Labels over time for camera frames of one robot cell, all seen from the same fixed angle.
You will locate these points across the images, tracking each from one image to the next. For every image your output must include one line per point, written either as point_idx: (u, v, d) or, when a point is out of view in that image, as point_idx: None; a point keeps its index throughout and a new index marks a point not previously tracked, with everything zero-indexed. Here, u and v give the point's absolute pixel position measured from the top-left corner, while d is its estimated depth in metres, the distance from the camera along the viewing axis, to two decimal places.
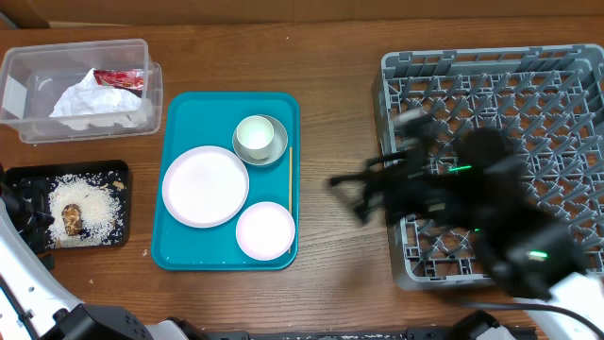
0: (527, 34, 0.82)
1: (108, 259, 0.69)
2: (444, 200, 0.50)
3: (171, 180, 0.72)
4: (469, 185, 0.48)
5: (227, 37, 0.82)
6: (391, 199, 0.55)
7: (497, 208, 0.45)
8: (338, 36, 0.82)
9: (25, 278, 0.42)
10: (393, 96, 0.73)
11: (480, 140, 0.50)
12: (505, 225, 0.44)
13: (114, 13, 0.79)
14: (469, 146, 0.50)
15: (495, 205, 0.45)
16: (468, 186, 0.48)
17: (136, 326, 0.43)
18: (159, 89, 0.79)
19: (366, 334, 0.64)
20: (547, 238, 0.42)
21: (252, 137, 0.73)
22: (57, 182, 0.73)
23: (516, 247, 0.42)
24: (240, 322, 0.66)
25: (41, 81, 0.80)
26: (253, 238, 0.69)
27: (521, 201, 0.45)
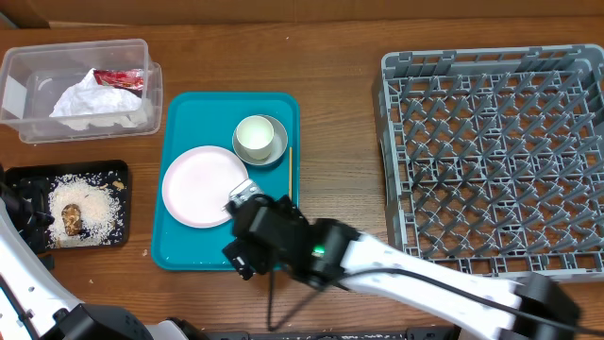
0: (527, 34, 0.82)
1: (108, 259, 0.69)
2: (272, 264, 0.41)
3: (170, 180, 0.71)
4: (253, 243, 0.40)
5: (227, 37, 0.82)
6: (249, 263, 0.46)
7: (291, 247, 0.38)
8: (339, 36, 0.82)
9: (25, 278, 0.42)
10: (393, 96, 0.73)
11: (243, 212, 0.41)
12: (302, 252, 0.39)
13: (114, 13, 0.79)
14: (260, 215, 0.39)
15: (291, 244, 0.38)
16: (282, 233, 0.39)
17: (136, 326, 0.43)
18: (159, 88, 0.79)
19: (366, 334, 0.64)
20: (334, 248, 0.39)
21: (252, 137, 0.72)
22: (57, 182, 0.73)
23: (318, 265, 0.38)
24: (240, 322, 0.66)
25: (41, 81, 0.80)
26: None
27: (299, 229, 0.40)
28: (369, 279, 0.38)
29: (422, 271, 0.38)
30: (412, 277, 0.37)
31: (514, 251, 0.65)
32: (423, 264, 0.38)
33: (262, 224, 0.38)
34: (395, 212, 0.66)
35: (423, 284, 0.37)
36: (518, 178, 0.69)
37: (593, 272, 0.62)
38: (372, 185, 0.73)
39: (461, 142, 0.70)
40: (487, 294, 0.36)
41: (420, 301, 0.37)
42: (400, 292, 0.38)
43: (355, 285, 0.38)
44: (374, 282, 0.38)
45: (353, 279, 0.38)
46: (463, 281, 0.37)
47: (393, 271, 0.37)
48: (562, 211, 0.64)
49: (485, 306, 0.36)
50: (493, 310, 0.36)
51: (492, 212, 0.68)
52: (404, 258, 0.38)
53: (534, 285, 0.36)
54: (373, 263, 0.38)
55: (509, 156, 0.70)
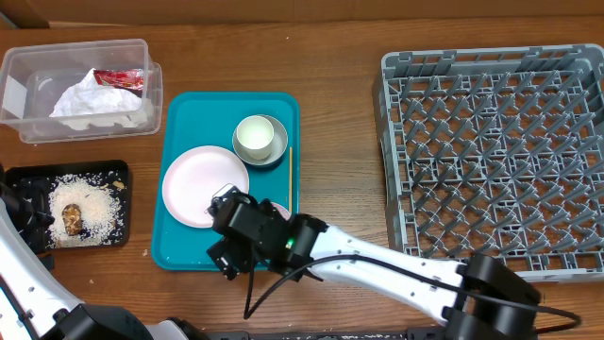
0: (527, 34, 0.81)
1: (109, 259, 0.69)
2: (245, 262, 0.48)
3: (171, 179, 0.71)
4: (233, 236, 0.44)
5: (227, 37, 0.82)
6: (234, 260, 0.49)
7: (267, 241, 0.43)
8: (339, 36, 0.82)
9: (25, 278, 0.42)
10: (393, 96, 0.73)
11: (222, 209, 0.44)
12: (277, 245, 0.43)
13: (113, 13, 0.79)
14: (237, 213, 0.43)
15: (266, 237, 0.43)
16: (262, 229, 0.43)
17: (136, 326, 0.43)
18: (159, 88, 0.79)
19: (366, 334, 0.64)
20: (304, 242, 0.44)
21: (252, 137, 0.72)
22: (57, 182, 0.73)
23: (291, 255, 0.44)
24: (240, 322, 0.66)
25: (41, 81, 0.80)
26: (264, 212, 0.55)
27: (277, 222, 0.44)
28: (331, 265, 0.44)
29: (377, 257, 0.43)
30: (369, 262, 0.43)
31: (514, 251, 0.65)
32: (376, 249, 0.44)
33: (240, 220, 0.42)
34: (395, 212, 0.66)
35: (378, 268, 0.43)
36: (518, 178, 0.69)
37: (593, 272, 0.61)
38: (372, 185, 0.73)
39: (461, 142, 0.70)
40: (434, 275, 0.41)
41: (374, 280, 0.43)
42: (360, 276, 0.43)
43: (321, 270, 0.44)
44: (336, 268, 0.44)
45: (319, 264, 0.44)
46: (413, 264, 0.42)
47: (351, 258, 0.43)
48: (562, 211, 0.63)
49: (432, 286, 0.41)
50: (440, 289, 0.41)
51: (492, 212, 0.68)
52: (362, 246, 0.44)
53: (479, 266, 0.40)
54: (335, 251, 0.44)
55: (509, 156, 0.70)
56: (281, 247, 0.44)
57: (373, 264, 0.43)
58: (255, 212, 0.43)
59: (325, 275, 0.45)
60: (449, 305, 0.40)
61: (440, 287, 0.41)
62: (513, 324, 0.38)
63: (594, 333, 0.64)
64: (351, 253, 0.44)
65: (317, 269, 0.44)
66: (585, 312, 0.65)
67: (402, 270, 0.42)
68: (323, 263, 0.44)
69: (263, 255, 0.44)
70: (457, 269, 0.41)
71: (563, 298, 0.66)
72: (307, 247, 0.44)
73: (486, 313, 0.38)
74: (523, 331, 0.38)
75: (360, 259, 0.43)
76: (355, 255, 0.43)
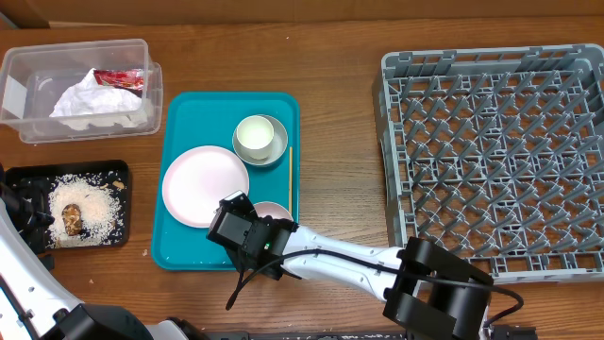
0: (527, 34, 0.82)
1: (108, 259, 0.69)
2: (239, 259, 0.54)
3: (170, 179, 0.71)
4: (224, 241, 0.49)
5: (227, 37, 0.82)
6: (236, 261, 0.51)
7: (250, 244, 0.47)
8: (339, 36, 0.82)
9: (25, 277, 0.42)
10: (393, 96, 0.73)
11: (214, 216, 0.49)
12: (260, 248, 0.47)
13: (114, 13, 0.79)
14: (226, 217, 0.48)
15: (250, 241, 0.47)
16: (245, 233, 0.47)
17: (136, 326, 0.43)
18: (159, 88, 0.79)
19: (366, 334, 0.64)
20: (281, 244, 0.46)
21: (252, 136, 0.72)
22: (57, 182, 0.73)
23: (272, 256, 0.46)
24: (240, 322, 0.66)
25: (41, 81, 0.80)
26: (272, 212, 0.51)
27: (261, 226, 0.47)
28: (298, 260, 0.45)
29: (338, 248, 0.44)
30: (329, 255, 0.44)
31: (514, 250, 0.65)
32: (335, 243, 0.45)
33: (226, 226, 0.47)
34: (395, 211, 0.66)
35: (338, 260, 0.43)
36: (518, 178, 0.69)
37: (593, 272, 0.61)
38: (372, 185, 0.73)
39: (461, 142, 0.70)
40: (379, 261, 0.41)
41: (332, 270, 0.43)
42: (322, 268, 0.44)
43: (290, 266, 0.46)
44: (302, 263, 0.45)
45: (288, 261, 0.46)
46: (364, 252, 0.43)
47: (313, 252, 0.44)
48: (562, 211, 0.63)
49: (377, 271, 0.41)
50: (384, 274, 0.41)
51: (492, 212, 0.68)
52: (325, 240, 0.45)
53: (419, 249, 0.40)
54: (303, 246, 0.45)
55: (509, 156, 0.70)
56: (260, 249, 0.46)
57: (332, 256, 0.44)
58: (241, 217, 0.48)
59: (297, 272, 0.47)
60: (391, 287, 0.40)
61: (384, 272, 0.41)
62: (464, 307, 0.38)
63: (594, 333, 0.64)
64: (314, 247, 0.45)
65: (287, 265, 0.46)
66: (585, 313, 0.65)
67: (354, 259, 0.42)
68: (291, 258, 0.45)
69: (247, 256, 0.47)
70: (399, 254, 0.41)
71: (563, 298, 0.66)
72: (283, 248, 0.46)
73: (443, 300, 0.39)
74: (477, 313, 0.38)
75: (321, 252, 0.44)
76: (315, 248, 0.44)
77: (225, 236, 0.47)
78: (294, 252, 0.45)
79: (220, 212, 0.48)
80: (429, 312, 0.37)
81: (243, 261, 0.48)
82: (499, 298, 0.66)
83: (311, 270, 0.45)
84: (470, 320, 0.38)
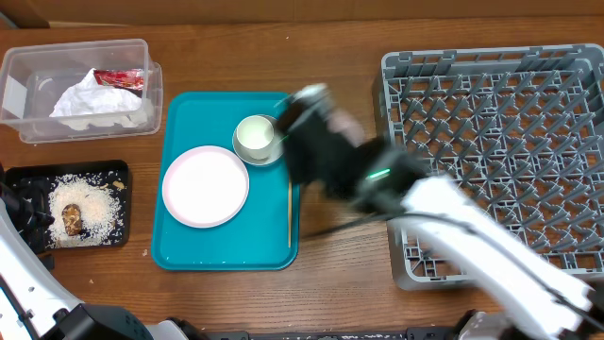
0: (527, 34, 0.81)
1: (109, 259, 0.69)
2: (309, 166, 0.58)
3: (171, 179, 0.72)
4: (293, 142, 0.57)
5: (227, 37, 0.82)
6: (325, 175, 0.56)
7: (331, 145, 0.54)
8: (339, 36, 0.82)
9: (25, 277, 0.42)
10: (393, 96, 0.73)
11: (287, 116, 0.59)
12: (343, 154, 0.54)
13: (113, 13, 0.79)
14: (302, 116, 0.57)
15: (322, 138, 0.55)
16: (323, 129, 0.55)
17: (136, 326, 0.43)
18: (159, 88, 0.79)
19: (366, 334, 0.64)
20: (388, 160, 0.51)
21: (252, 136, 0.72)
22: (57, 182, 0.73)
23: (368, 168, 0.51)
24: (240, 322, 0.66)
25: (41, 81, 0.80)
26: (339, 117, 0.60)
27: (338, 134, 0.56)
28: (434, 227, 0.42)
29: (508, 245, 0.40)
30: (492, 246, 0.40)
31: None
32: (510, 240, 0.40)
33: (312, 123, 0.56)
34: None
35: (494, 248, 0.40)
36: (518, 178, 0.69)
37: (594, 272, 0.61)
38: None
39: (461, 142, 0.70)
40: (558, 288, 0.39)
41: (498, 274, 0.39)
42: (463, 250, 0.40)
43: (422, 223, 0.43)
44: (444, 238, 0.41)
45: (422, 218, 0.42)
46: (543, 269, 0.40)
47: (466, 228, 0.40)
48: (562, 211, 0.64)
49: (557, 299, 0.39)
50: (559, 305, 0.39)
51: (492, 212, 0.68)
52: (479, 222, 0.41)
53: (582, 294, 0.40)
54: (452, 216, 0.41)
55: (509, 156, 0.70)
56: (346, 149, 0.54)
57: (485, 241, 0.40)
58: (318, 117, 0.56)
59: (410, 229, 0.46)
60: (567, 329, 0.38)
61: (561, 302, 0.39)
62: None
63: None
64: (464, 222, 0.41)
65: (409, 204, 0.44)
66: None
67: (539, 280, 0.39)
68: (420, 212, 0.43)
69: (333, 157, 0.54)
70: (584, 293, 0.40)
71: None
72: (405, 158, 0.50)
73: None
74: None
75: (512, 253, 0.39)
76: (469, 226, 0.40)
77: (314, 130, 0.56)
78: (480, 238, 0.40)
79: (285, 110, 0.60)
80: None
81: (333, 167, 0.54)
82: None
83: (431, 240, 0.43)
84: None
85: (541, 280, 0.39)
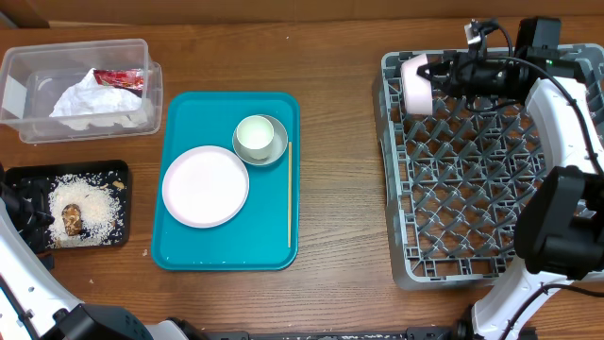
0: None
1: (109, 259, 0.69)
2: (498, 70, 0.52)
3: (170, 179, 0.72)
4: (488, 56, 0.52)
5: (226, 37, 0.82)
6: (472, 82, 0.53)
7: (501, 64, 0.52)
8: (339, 36, 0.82)
9: (25, 277, 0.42)
10: (393, 96, 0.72)
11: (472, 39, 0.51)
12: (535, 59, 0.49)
13: (114, 12, 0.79)
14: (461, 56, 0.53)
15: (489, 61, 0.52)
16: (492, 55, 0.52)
17: (136, 326, 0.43)
18: (159, 88, 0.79)
19: (366, 334, 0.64)
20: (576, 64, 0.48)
21: (252, 135, 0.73)
22: (57, 182, 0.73)
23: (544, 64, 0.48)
24: (240, 322, 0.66)
25: (41, 81, 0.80)
26: (410, 70, 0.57)
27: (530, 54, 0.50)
28: (549, 93, 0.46)
29: (583, 115, 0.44)
30: (576, 117, 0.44)
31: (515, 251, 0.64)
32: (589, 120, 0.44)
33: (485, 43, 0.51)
34: (395, 211, 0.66)
35: (566, 115, 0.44)
36: (518, 178, 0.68)
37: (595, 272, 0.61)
38: (372, 185, 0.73)
39: (461, 141, 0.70)
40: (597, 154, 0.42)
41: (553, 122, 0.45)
42: (548, 101, 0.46)
43: (545, 88, 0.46)
44: (552, 95, 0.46)
45: (549, 89, 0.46)
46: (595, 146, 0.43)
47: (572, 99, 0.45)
48: None
49: (589, 157, 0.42)
50: (587, 161, 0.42)
51: (492, 212, 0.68)
52: (584, 110, 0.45)
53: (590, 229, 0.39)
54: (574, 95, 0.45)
55: (509, 156, 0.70)
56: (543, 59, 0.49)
57: (570, 111, 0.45)
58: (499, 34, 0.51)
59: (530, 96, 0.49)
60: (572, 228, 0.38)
61: (589, 160, 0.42)
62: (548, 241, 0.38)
63: (594, 333, 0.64)
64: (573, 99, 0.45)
65: (545, 81, 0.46)
66: (585, 313, 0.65)
67: (586, 140, 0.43)
68: (548, 84, 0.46)
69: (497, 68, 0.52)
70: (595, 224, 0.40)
71: (563, 297, 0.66)
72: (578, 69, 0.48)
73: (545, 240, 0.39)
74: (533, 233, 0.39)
75: (587, 129, 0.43)
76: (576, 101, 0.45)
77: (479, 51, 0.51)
78: (578, 110, 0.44)
79: (487, 23, 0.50)
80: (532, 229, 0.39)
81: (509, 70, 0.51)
82: None
83: (542, 93, 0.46)
84: (540, 204, 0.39)
85: (596, 164, 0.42)
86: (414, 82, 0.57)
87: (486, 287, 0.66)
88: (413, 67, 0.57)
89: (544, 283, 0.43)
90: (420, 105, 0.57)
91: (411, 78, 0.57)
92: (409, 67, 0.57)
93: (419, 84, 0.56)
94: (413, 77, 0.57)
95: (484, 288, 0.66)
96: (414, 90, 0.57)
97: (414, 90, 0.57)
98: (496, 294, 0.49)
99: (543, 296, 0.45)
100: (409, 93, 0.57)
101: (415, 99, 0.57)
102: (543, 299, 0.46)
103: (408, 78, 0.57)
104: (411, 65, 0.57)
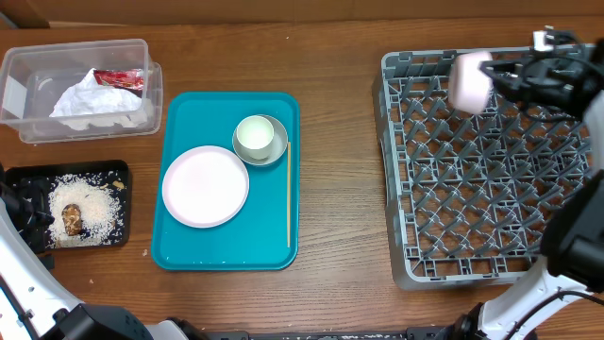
0: (527, 34, 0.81)
1: (109, 259, 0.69)
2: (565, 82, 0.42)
3: (171, 179, 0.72)
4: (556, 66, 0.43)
5: (226, 37, 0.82)
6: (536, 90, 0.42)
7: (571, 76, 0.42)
8: (339, 36, 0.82)
9: (25, 277, 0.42)
10: (393, 96, 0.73)
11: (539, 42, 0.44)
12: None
13: (114, 13, 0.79)
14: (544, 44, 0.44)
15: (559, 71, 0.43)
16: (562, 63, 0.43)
17: (136, 326, 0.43)
18: (159, 88, 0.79)
19: (366, 334, 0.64)
20: None
21: (252, 136, 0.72)
22: (57, 182, 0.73)
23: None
24: (240, 322, 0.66)
25: (41, 81, 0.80)
26: (471, 62, 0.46)
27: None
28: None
29: None
30: None
31: (514, 250, 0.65)
32: None
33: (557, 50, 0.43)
34: (395, 211, 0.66)
35: None
36: (518, 178, 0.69)
37: None
38: (372, 185, 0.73)
39: (461, 142, 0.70)
40: None
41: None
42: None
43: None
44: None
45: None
46: None
47: None
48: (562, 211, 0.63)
49: None
50: None
51: (492, 212, 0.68)
52: None
53: None
54: None
55: (509, 156, 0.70)
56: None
57: None
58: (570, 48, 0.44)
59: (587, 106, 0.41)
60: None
61: None
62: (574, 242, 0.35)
63: (594, 333, 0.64)
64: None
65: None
66: (585, 312, 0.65)
67: None
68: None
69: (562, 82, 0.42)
70: None
71: None
72: None
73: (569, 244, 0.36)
74: (560, 234, 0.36)
75: None
76: None
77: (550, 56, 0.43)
78: None
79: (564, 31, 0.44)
80: (559, 230, 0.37)
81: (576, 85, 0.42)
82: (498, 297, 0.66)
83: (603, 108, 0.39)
84: (574, 207, 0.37)
85: None
86: (475, 76, 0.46)
87: (486, 287, 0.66)
88: (475, 59, 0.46)
89: (561, 288, 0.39)
90: (472, 105, 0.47)
91: (472, 73, 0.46)
92: (469, 58, 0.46)
93: (480, 81, 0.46)
94: (475, 72, 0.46)
95: (484, 288, 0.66)
96: (471, 86, 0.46)
97: (471, 86, 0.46)
98: (508, 294, 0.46)
99: (558, 302, 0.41)
100: (464, 88, 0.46)
101: (468, 100, 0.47)
102: (558, 305, 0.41)
103: (467, 71, 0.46)
104: (472, 57, 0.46)
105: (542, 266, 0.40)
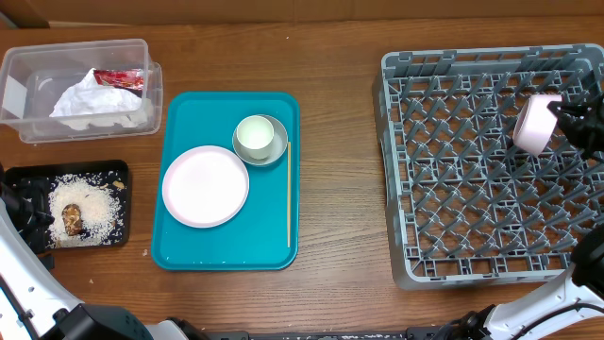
0: (527, 34, 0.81)
1: (109, 258, 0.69)
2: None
3: (170, 180, 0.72)
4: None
5: (226, 37, 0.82)
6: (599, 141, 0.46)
7: None
8: (339, 36, 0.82)
9: (25, 277, 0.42)
10: (393, 96, 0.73)
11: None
12: None
13: (114, 13, 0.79)
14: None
15: None
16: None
17: (136, 326, 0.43)
18: (159, 88, 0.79)
19: (366, 334, 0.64)
20: None
21: (252, 136, 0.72)
22: (57, 182, 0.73)
23: None
24: (240, 322, 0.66)
25: (41, 81, 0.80)
26: (539, 102, 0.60)
27: None
28: None
29: None
30: None
31: (514, 251, 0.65)
32: None
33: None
34: (395, 211, 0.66)
35: None
36: (518, 178, 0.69)
37: None
38: (372, 185, 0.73)
39: (461, 142, 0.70)
40: None
41: None
42: None
43: None
44: None
45: None
46: None
47: None
48: (562, 211, 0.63)
49: None
50: None
51: (492, 212, 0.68)
52: None
53: None
54: None
55: (509, 156, 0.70)
56: None
57: None
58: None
59: None
60: None
61: None
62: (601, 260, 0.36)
63: (594, 333, 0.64)
64: None
65: None
66: None
67: None
68: None
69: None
70: None
71: None
72: None
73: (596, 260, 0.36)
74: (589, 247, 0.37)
75: None
76: None
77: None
78: None
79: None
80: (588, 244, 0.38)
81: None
82: (498, 296, 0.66)
83: None
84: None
85: None
86: (538, 116, 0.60)
87: (486, 287, 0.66)
88: (544, 99, 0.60)
89: (578, 300, 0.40)
90: (533, 142, 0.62)
91: (535, 114, 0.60)
92: (540, 97, 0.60)
93: (541, 125, 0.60)
94: (540, 111, 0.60)
95: (484, 287, 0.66)
96: (534, 127, 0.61)
97: (534, 126, 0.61)
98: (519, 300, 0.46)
99: (569, 313, 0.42)
100: (528, 127, 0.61)
101: (529, 138, 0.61)
102: (569, 315, 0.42)
103: (534, 110, 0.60)
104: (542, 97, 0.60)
105: (568, 275, 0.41)
